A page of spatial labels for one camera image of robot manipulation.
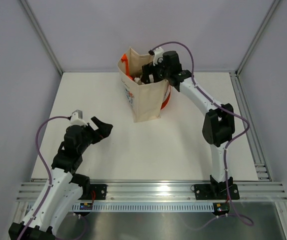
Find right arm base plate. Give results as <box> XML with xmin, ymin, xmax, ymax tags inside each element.
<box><xmin>191</xmin><ymin>183</ymin><xmax>240</xmax><ymax>201</ymax></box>

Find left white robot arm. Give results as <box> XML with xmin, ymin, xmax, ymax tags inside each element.
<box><xmin>8</xmin><ymin>113</ymin><xmax>113</xmax><ymax>240</ymax></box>

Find clear soap bottle white label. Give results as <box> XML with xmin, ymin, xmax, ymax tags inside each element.
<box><xmin>133</xmin><ymin>77</ymin><xmax>143</xmax><ymax>85</ymax></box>

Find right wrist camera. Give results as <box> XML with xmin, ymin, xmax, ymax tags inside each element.
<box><xmin>148</xmin><ymin>47</ymin><xmax>164</xmax><ymax>66</ymax></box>

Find aluminium front rail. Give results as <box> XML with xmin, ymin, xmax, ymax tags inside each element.
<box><xmin>15</xmin><ymin>181</ymin><xmax>287</xmax><ymax>203</ymax></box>

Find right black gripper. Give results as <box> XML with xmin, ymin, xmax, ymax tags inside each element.
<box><xmin>141</xmin><ymin>56</ymin><xmax>171</xmax><ymax>87</ymax></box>

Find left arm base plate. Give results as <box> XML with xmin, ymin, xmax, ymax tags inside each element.
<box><xmin>90</xmin><ymin>184</ymin><xmax>108</xmax><ymax>201</ymax></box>

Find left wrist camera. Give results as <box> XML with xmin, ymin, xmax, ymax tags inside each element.
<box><xmin>69</xmin><ymin>109</ymin><xmax>87</xmax><ymax>126</ymax></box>

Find white slotted cable duct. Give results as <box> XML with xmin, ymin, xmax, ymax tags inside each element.
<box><xmin>70</xmin><ymin>202</ymin><xmax>214</xmax><ymax>213</ymax></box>

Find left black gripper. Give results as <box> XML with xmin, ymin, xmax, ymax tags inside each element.
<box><xmin>78</xmin><ymin>117</ymin><xmax>113</xmax><ymax>154</ymax></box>

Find floral canvas tote bag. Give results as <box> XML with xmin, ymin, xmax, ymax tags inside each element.
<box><xmin>117</xmin><ymin>47</ymin><xmax>171</xmax><ymax>123</ymax></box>

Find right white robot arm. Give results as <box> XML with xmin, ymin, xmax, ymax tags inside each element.
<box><xmin>141</xmin><ymin>47</ymin><xmax>235</xmax><ymax>199</ymax></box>

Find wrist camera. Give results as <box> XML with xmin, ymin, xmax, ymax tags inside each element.
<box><xmin>69</xmin><ymin>109</ymin><xmax>87</xmax><ymax>126</ymax></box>
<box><xmin>148</xmin><ymin>47</ymin><xmax>164</xmax><ymax>66</ymax></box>

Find right frame post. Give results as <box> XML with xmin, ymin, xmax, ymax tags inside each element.
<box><xmin>235</xmin><ymin>0</ymin><xmax>283</xmax><ymax>77</ymax></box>

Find right aluminium side rail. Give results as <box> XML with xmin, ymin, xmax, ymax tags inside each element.
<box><xmin>229</xmin><ymin>72</ymin><xmax>273</xmax><ymax>182</ymax></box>

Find frame post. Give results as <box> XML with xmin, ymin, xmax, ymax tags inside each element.
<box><xmin>18</xmin><ymin>0</ymin><xmax>64</xmax><ymax>76</ymax></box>
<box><xmin>235</xmin><ymin>0</ymin><xmax>283</xmax><ymax>77</ymax></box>

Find left frame post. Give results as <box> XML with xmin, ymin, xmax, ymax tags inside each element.
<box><xmin>18</xmin><ymin>0</ymin><xmax>64</xmax><ymax>76</ymax></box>

